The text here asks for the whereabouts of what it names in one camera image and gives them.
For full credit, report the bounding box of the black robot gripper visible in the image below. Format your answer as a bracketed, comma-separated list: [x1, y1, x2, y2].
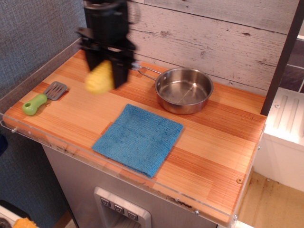
[77, 4, 136, 89]

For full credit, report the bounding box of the yellow plastic corn cob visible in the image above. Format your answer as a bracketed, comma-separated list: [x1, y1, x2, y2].
[85, 60, 114, 95]

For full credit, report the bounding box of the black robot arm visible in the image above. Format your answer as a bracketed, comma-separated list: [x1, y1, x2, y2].
[77, 0, 136, 88]

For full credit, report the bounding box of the blue folded cloth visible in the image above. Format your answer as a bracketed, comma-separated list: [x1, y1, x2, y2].
[92, 104, 183, 178]

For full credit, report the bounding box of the small steel saucepan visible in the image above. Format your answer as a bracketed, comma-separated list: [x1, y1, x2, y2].
[132, 63, 214, 114]

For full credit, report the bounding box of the clear acrylic edge guard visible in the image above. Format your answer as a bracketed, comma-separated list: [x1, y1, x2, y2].
[3, 106, 266, 228]

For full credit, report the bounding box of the grey toy fridge cabinet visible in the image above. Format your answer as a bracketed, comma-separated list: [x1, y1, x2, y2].
[43, 146, 216, 228]

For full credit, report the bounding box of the silver dispenser panel with buttons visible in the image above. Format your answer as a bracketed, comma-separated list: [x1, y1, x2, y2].
[94, 187, 152, 228]

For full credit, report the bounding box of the orange object bottom left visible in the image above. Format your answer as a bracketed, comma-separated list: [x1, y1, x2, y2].
[13, 218, 37, 228]

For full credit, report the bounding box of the white toy sink unit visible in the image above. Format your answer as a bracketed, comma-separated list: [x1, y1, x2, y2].
[253, 88, 304, 191]

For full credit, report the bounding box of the green handled grey spatula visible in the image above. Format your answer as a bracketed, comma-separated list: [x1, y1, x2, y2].
[22, 81, 67, 116]

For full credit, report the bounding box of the dark right shelf post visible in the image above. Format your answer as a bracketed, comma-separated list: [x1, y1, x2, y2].
[260, 0, 304, 116]

